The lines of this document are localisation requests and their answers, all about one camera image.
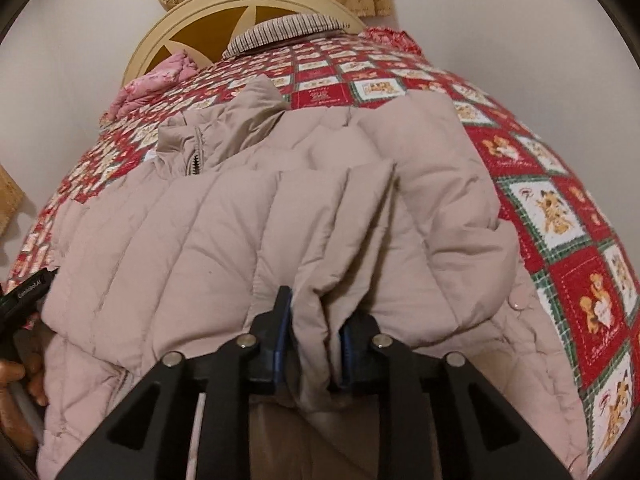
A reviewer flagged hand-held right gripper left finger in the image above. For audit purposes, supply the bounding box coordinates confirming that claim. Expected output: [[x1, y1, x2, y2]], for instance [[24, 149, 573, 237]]
[[55, 286, 296, 480]]

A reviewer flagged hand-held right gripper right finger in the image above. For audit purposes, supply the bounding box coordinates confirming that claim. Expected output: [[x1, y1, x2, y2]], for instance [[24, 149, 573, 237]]
[[331, 314, 577, 480]]

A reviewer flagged beige pink down jacket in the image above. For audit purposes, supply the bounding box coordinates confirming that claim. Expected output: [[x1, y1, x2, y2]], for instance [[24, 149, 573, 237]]
[[36, 74, 591, 480]]

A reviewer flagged person's left hand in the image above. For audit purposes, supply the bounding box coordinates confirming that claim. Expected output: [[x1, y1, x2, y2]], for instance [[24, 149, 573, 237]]
[[0, 312, 50, 458]]

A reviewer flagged red printed bear quilt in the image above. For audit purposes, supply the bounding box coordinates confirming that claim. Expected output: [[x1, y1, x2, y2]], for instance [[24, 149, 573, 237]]
[[7, 27, 640, 476]]

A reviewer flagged pink floral pillow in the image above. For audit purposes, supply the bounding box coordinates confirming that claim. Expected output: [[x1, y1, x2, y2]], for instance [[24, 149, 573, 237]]
[[100, 52, 200, 122]]

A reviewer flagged striped pillow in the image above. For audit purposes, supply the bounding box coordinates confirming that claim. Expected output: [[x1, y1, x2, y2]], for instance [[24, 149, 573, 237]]
[[221, 15, 352, 59]]

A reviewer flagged red floral pillow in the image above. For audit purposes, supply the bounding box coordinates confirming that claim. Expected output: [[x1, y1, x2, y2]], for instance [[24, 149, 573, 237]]
[[359, 27, 423, 56]]

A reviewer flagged cream round headboard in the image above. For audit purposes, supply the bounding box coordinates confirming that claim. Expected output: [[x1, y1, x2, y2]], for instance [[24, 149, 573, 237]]
[[121, 0, 366, 88]]

